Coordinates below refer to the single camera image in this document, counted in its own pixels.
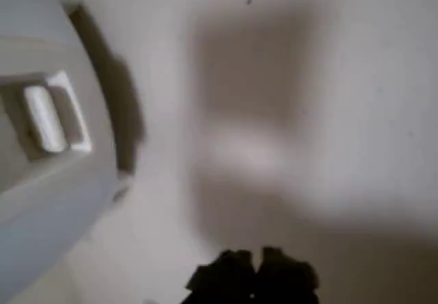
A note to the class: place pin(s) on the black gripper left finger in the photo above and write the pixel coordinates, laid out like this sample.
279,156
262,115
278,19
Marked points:
226,280

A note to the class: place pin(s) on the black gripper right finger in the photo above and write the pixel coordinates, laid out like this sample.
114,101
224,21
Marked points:
287,283

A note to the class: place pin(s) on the white rice cooker body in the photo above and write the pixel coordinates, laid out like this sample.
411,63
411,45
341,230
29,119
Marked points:
34,198

